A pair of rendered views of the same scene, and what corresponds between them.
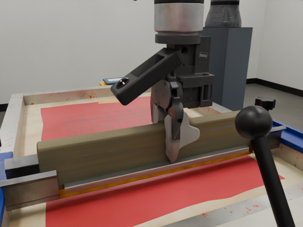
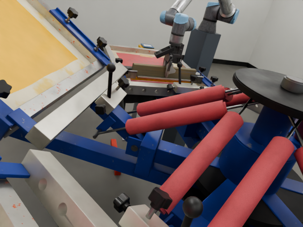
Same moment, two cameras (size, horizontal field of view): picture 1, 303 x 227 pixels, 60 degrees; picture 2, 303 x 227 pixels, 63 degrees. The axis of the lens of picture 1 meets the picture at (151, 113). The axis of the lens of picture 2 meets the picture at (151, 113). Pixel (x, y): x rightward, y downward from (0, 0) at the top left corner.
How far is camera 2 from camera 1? 105 cm
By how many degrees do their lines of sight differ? 9
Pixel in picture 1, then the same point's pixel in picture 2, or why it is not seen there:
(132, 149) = (156, 70)
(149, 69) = (165, 50)
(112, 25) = not seen: outside the picture
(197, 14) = (181, 39)
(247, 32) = (217, 37)
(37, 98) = (114, 47)
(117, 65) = (141, 29)
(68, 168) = (139, 71)
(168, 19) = (173, 38)
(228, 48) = (205, 43)
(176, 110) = (170, 62)
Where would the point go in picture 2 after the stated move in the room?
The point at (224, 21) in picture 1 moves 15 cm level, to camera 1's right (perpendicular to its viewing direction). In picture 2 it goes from (206, 29) to (224, 33)
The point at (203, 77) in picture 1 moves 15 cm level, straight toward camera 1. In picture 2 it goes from (179, 55) to (174, 61)
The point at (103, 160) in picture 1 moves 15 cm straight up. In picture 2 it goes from (148, 71) to (153, 46)
